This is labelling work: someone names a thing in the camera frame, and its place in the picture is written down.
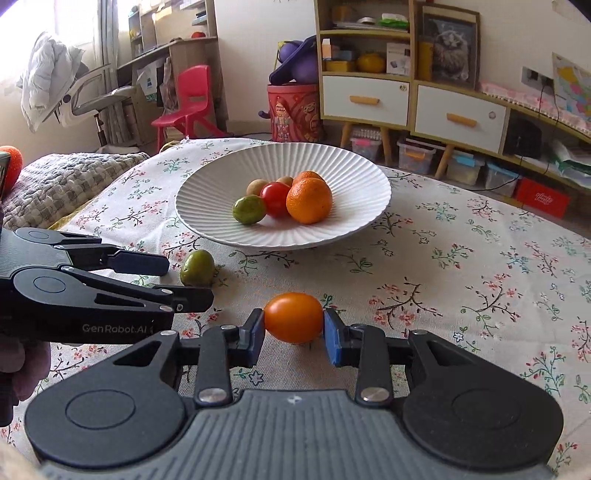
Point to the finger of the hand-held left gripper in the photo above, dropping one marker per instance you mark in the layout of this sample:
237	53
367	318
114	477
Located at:
184	299
138	264

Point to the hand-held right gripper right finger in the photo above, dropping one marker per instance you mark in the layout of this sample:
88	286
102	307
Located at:
333	344

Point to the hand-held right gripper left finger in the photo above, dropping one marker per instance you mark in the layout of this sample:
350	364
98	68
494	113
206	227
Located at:
254	344

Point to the green jujube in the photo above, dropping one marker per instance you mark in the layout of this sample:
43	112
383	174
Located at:
197	267
249	210

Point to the small mandarin orange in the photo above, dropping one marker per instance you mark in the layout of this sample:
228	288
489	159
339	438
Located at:
293	318
308	176

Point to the tan longan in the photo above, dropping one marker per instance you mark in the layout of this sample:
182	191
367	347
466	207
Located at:
285	180
255	187

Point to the red tomato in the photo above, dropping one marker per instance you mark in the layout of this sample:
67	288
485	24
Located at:
274	198

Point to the large orange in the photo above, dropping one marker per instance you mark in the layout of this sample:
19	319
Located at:
309	201

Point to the white ribbed plate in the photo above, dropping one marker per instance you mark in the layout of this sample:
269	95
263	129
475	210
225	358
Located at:
351	184

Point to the person's left hand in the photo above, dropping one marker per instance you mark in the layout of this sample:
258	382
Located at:
32	369

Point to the yellow patterned cloth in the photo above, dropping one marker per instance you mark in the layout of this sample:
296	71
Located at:
69	219

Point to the grey quilted blanket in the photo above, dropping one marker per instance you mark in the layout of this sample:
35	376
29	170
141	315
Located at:
69	177

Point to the floral tablecloth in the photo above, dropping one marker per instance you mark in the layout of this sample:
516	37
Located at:
461	277

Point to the orange fuzzy cloth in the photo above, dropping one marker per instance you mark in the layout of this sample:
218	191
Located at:
14	166

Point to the grey office chair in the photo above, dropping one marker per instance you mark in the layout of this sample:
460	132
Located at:
87	104

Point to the white blue cardboard box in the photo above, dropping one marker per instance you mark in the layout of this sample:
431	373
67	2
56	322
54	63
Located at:
148	85

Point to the red plastic chair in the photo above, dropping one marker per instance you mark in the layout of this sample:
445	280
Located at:
194	87

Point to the clear plastic storage box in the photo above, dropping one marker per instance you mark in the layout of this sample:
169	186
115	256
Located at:
364	145
415	157
464	168
501	180

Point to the white jacket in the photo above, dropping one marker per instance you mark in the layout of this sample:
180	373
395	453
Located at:
46	78

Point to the grey curtain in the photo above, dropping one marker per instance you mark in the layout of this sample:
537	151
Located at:
111	55

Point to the red printed toy bucket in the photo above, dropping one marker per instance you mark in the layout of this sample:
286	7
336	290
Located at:
295	113

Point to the wooden desk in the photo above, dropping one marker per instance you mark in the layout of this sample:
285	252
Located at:
184	50

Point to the small red ball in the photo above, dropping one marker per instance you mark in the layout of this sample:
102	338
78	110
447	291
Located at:
198	34

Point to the wooden shelf cabinet white drawer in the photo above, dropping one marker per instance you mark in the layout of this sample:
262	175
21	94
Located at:
341	97

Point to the red cardboard box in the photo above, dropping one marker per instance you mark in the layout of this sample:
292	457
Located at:
542	197

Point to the long low wooden cabinet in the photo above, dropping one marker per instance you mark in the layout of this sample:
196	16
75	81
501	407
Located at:
438	110

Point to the purple toy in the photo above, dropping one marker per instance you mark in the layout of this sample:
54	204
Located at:
302	64

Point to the black speaker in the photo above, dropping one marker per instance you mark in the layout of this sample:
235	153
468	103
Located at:
521	138

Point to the yellow pumpkin ornament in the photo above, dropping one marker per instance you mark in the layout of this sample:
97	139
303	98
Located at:
371	62

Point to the small white box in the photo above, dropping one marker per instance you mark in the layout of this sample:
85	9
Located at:
398	58

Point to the stack of papers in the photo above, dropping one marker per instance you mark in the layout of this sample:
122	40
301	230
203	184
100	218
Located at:
572	164

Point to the pink lace cloth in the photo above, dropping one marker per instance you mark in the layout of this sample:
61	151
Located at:
508	92

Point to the framed cat picture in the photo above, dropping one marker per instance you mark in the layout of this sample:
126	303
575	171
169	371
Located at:
450	46

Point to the map poster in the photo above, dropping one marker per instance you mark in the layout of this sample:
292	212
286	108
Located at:
575	83

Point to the white wall socket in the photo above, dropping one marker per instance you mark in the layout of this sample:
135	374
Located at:
531	74

